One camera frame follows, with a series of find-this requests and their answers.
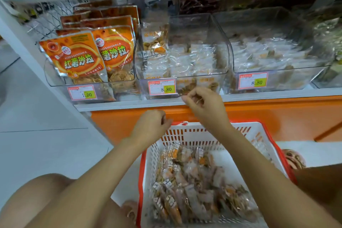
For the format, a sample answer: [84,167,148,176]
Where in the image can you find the person's left hand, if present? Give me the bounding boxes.
[130,109,174,149]

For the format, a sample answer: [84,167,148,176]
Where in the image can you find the person's right hand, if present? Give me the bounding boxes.
[182,86,232,136]

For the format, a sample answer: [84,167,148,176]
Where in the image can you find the white red-rimmed shopping basket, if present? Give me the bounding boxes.
[136,121,296,228]

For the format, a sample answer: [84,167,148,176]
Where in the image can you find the pile of small brown snacks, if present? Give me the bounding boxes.
[151,142,261,224]

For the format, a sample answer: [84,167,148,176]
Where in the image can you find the person's left forearm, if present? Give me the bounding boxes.
[24,136,157,228]

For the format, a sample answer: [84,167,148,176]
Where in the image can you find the person's right forearm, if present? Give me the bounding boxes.
[215,125,342,228]

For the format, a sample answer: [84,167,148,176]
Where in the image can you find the orange shelf base panel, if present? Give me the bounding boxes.
[91,95,342,146]

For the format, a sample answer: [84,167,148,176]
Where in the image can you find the person's right leg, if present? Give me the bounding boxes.
[291,164,342,223]

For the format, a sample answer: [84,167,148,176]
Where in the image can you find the yellow hamster snack packets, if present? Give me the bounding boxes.
[318,17,342,76]

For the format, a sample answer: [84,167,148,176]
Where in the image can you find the white yellow price tag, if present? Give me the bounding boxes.
[67,84,98,102]
[237,72,269,91]
[147,78,177,97]

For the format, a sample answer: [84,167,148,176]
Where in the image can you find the clear plastic bin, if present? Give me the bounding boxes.
[134,13,232,98]
[44,2,142,103]
[312,6,342,88]
[213,7,335,93]

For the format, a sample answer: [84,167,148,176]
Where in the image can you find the pink clog sandal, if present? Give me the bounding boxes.
[280,149,309,171]
[122,199,139,224]

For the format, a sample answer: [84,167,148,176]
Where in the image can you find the white wire mesh panel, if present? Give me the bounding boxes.
[21,1,76,41]

